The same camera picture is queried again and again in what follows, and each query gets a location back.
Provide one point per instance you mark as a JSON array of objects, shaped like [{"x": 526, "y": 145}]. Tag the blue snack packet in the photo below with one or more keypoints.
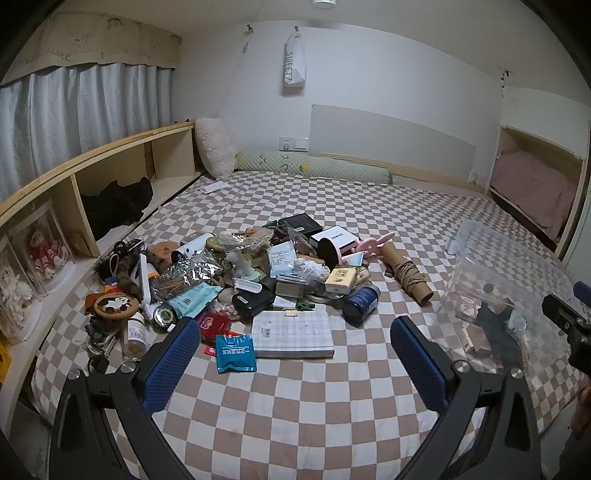
[{"x": 235, "y": 353}]

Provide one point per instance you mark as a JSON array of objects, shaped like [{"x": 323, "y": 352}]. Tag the black feather toy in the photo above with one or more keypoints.
[{"x": 107, "y": 265}]

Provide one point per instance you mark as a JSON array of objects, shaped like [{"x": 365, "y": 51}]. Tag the cardboard tube with twine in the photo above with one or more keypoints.
[{"x": 406, "y": 272}]

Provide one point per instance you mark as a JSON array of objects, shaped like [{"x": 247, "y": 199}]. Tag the beige curtain valance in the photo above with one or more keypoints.
[{"x": 92, "y": 41}]

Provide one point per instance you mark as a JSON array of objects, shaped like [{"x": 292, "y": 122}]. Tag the white plastic tool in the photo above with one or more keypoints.
[{"x": 144, "y": 286}]

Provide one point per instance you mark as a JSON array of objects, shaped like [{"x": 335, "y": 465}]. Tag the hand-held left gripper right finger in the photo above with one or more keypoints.
[{"x": 420, "y": 364}]

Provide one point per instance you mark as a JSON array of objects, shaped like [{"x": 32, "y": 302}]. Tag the round black tin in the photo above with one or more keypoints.
[{"x": 165, "y": 317}]

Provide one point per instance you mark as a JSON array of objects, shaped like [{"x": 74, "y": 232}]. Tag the brown fur tail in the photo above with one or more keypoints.
[{"x": 127, "y": 272}]

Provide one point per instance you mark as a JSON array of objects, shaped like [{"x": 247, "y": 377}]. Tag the flat black box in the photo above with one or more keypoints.
[{"x": 300, "y": 224}]

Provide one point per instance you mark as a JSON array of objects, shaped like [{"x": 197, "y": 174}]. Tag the white fluffy pillow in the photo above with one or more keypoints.
[{"x": 214, "y": 147}]

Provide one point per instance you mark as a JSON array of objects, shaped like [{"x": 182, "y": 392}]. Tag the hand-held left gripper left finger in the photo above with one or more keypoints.
[{"x": 171, "y": 364}]

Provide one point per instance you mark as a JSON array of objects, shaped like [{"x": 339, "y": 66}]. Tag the checkered bed sheet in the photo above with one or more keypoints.
[{"x": 295, "y": 415}]

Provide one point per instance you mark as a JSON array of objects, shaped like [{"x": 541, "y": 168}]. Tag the ceiling light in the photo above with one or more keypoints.
[{"x": 323, "y": 2}]

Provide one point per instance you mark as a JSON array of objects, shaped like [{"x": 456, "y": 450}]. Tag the clear plastic container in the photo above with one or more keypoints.
[{"x": 498, "y": 272}]

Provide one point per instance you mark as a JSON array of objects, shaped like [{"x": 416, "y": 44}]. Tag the red packet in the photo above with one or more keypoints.
[{"x": 213, "y": 325}]

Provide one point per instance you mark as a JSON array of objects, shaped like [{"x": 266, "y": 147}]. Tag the pink bedding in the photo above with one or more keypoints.
[{"x": 535, "y": 189}]

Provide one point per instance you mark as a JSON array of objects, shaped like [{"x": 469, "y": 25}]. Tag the clear toothpick jar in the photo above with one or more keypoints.
[{"x": 134, "y": 334}]

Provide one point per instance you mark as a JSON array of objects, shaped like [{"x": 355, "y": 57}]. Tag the black cloth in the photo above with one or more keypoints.
[{"x": 115, "y": 205}]

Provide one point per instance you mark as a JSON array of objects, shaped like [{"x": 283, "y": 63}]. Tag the bag of wooden sticks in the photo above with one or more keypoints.
[{"x": 170, "y": 287}]

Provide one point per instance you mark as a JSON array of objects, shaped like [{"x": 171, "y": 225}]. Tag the long wooden shelf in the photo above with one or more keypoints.
[{"x": 115, "y": 147}]

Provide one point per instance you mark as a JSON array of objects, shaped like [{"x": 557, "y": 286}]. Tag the round wooden panda plaque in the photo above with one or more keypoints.
[{"x": 115, "y": 306}]

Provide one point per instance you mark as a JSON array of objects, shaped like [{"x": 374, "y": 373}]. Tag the display box with red doll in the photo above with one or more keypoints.
[{"x": 44, "y": 251}]

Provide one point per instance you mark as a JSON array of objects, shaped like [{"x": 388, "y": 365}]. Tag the white wall socket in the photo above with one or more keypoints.
[{"x": 294, "y": 144}]

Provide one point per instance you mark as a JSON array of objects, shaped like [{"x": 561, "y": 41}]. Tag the white flat remote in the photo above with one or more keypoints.
[{"x": 213, "y": 187}]

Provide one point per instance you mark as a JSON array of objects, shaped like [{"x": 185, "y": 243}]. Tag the display box with white plush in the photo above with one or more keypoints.
[{"x": 14, "y": 290}]

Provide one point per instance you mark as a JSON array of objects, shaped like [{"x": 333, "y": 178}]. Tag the white box with black edge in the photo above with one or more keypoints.
[{"x": 334, "y": 236}]

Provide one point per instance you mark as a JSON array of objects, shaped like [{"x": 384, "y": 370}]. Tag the crinkled silver foil bag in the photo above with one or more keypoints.
[{"x": 198, "y": 272}]

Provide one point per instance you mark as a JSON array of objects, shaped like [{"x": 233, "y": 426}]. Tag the teal wet wipes packet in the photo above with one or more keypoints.
[{"x": 191, "y": 299}]

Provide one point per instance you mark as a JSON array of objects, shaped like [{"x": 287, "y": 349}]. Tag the brown plush toy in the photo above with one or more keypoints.
[{"x": 164, "y": 251}]

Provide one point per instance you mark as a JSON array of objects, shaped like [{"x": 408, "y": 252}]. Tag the white cylinder with black end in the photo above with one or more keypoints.
[{"x": 191, "y": 248}]

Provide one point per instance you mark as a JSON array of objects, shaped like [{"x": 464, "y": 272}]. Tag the black zip case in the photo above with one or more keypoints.
[{"x": 251, "y": 303}]

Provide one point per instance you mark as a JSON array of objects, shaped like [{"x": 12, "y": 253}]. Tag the green bolster pillow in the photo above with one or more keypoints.
[{"x": 314, "y": 165}]

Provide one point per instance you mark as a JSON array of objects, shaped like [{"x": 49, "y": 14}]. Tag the yellow card box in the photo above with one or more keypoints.
[{"x": 340, "y": 279}]

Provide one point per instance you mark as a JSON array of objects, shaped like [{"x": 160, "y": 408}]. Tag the small brown box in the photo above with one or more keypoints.
[{"x": 478, "y": 340}]

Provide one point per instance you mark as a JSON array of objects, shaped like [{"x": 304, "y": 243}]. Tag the wooden cabinet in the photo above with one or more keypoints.
[{"x": 579, "y": 217}]

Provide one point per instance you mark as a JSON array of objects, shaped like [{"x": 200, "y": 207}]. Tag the navy blue jar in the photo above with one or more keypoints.
[{"x": 361, "y": 303}]

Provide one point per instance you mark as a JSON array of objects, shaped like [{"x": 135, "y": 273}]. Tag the white grid notebook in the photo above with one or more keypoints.
[{"x": 293, "y": 334}]

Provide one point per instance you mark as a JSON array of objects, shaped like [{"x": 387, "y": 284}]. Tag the brown paper envelope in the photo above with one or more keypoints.
[{"x": 78, "y": 244}]

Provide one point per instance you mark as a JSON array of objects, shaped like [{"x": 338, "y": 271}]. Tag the hanging white paper bag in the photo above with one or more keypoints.
[{"x": 294, "y": 60}]

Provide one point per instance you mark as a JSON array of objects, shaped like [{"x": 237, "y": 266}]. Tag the round pink mirror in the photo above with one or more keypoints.
[{"x": 328, "y": 254}]

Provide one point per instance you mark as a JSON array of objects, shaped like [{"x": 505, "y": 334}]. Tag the grey window curtain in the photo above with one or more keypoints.
[{"x": 83, "y": 110}]

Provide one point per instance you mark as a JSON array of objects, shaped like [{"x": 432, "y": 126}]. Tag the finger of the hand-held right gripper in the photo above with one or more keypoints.
[
  {"x": 565, "y": 316},
  {"x": 582, "y": 291}
]

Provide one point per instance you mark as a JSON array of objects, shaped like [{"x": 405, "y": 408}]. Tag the face mask packet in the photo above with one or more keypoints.
[{"x": 281, "y": 258}]

